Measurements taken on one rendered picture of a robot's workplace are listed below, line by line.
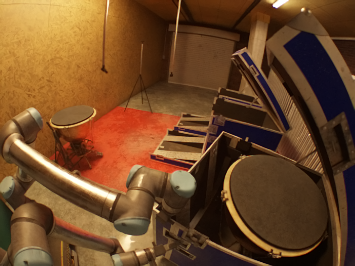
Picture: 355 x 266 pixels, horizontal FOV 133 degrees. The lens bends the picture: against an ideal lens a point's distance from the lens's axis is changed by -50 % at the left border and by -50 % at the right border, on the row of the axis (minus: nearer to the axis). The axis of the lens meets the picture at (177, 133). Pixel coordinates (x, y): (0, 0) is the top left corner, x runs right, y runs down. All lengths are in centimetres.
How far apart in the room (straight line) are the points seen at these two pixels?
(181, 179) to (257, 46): 434
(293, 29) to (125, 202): 52
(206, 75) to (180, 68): 134
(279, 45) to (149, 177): 47
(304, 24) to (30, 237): 72
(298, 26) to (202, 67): 739
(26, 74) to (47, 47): 53
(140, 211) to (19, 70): 237
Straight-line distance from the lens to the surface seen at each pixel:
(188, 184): 48
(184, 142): 279
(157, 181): 48
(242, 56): 172
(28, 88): 258
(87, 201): 42
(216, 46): 764
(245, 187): 96
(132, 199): 42
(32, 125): 71
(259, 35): 464
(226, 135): 150
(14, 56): 248
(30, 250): 45
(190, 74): 771
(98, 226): 186
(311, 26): 32
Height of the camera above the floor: 162
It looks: 30 degrees down
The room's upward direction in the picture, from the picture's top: 7 degrees clockwise
